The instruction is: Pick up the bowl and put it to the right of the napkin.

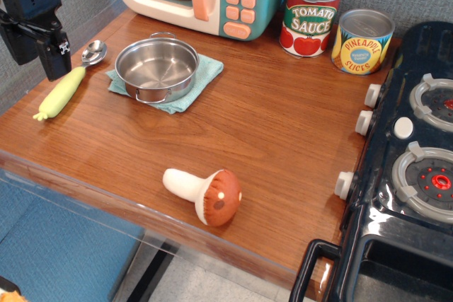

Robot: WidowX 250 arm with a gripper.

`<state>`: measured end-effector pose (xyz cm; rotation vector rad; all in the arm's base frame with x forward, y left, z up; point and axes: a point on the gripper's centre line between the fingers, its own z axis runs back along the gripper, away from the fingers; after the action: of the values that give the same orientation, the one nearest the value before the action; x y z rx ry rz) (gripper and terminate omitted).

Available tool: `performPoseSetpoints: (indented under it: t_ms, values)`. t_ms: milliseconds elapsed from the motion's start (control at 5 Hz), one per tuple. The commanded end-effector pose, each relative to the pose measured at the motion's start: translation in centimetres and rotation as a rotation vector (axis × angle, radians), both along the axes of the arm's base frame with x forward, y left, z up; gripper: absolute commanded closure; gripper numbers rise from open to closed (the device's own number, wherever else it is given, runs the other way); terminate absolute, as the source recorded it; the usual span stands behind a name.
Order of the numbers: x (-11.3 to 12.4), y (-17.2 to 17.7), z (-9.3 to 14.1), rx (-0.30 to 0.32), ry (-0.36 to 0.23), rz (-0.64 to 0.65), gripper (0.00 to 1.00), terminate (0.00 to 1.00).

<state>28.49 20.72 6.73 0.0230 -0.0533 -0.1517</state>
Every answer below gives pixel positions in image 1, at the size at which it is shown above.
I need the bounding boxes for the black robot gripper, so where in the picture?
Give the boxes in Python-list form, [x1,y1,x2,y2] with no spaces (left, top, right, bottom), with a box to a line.
[1,0,72,81]

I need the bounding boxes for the stainless steel pot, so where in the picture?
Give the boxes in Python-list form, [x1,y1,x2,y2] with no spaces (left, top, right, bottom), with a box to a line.
[115,33,200,105]

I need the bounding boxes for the light blue cloth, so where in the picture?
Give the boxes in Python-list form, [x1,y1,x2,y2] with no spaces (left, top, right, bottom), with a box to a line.
[106,54,224,114]

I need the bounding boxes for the plush brown mushroom toy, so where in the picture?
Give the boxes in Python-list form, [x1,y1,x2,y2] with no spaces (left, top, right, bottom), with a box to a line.
[162,168,242,227]

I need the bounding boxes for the tomato sauce can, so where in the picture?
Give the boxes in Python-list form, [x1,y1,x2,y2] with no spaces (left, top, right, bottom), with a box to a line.
[280,0,340,57]

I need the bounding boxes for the pineapple slices can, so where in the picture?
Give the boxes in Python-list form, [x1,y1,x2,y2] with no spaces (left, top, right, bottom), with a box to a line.
[331,8,395,75]

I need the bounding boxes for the dark blue toy stove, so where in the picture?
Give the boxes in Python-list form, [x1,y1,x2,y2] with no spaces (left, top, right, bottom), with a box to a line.
[290,21,452,301]

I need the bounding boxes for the spoon with yellow-green handle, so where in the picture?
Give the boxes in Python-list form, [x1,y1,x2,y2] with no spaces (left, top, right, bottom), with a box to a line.
[33,40,108,121]

